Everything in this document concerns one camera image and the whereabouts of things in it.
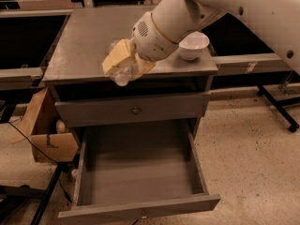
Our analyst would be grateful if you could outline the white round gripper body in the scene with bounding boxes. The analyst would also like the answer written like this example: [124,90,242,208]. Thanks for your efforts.
[132,11,178,61]

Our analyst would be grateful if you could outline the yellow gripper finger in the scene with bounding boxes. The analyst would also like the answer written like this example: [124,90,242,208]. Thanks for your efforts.
[102,38,135,76]
[133,55,156,80]

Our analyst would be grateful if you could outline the clear plastic water bottle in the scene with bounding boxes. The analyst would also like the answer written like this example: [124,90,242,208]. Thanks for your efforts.
[107,39,140,88]

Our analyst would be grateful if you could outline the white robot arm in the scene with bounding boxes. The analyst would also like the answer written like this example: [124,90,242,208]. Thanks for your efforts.
[102,0,300,85]

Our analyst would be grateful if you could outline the grey wooden drawer cabinet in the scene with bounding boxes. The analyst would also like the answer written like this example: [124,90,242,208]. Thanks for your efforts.
[44,6,218,133]

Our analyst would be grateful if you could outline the grey upper drawer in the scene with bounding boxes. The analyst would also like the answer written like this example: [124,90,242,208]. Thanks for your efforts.
[55,92,210,128]

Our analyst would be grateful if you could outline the grey open middle drawer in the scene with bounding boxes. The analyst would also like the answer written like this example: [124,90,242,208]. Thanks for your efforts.
[59,120,220,225]

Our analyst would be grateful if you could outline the white ceramic bowl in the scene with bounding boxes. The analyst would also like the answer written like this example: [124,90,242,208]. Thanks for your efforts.
[178,32,210,61]

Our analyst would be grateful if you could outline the brown cardboard box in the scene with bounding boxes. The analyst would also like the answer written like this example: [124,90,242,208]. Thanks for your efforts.
[11,88,78,163]

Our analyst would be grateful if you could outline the black wheeled base leg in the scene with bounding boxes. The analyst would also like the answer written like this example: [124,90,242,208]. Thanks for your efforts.
[258,84,300,132]

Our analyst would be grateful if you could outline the black metal stand leg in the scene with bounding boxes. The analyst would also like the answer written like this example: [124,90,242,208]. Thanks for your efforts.
[30,163,63,225]

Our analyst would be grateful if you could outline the left grey table rail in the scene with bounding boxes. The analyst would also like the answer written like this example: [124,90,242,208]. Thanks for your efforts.
[0,67,44,91]

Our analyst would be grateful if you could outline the grey table rail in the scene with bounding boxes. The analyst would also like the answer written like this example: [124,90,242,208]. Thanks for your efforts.
[0,67,44,91]
[213,53,292,76]

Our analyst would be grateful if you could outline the right grey table rail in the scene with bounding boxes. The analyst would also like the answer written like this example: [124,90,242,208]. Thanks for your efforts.
[213,53,292,76]

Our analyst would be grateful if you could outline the black floor cable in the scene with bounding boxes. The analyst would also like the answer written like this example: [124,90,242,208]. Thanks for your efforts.
[7,121,73,203]

